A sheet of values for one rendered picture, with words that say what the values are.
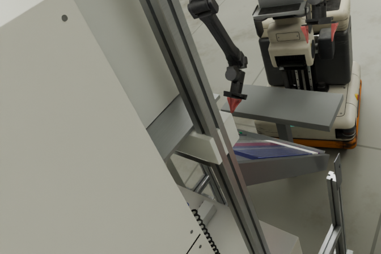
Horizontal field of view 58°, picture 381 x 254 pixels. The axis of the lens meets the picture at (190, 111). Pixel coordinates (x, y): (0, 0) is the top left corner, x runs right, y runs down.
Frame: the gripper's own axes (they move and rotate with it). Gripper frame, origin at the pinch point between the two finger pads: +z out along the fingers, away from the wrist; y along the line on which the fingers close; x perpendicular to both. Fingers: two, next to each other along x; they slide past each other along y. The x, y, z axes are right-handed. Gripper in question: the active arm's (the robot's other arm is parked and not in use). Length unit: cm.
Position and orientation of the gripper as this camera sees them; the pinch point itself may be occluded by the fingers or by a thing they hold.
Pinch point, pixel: (232, 111)
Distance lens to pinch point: 168.5
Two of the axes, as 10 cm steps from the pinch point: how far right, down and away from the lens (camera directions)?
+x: 6.4, 0.3, 7.7
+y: 7.5, 2.0, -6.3
